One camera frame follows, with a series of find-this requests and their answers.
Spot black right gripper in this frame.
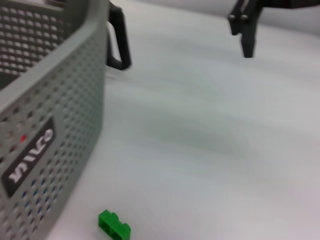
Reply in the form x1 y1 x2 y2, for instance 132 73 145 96
227 0 320 58

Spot green toy brick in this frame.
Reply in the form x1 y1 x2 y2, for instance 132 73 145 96
98 209 132 238

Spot grey perforated storage basket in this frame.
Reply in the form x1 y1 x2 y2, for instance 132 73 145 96
0 0 109 240

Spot glass teapot black lid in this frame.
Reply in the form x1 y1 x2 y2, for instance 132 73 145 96
106 2 133 71

